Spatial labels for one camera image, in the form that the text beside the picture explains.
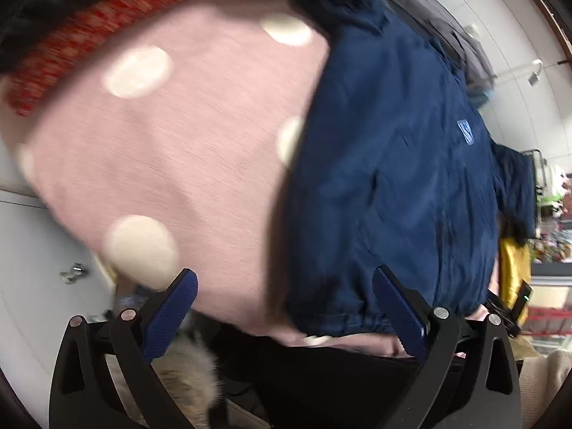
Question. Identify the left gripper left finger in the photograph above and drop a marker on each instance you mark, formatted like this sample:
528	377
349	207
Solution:
82	393

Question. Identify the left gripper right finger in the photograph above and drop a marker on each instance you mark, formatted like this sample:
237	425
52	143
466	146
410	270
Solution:
467	378

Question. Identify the navy blue jacket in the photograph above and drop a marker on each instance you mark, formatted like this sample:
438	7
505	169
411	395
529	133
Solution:
395	168

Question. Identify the beige fur trim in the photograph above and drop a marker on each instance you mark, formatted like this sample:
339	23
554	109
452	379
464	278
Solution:
188	372

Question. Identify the white cabinet with knob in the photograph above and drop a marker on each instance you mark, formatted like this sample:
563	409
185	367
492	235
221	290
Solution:
47	277

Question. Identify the yellow satin cloth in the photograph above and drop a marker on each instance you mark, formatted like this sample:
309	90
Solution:
514	267

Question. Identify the pink polka dot blanket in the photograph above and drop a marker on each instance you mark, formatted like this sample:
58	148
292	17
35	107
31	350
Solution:
169	146

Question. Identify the red floral cloth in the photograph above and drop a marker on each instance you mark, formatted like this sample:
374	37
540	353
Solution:
58	52

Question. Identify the grey padded garment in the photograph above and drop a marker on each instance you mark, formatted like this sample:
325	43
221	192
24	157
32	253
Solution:
431	19

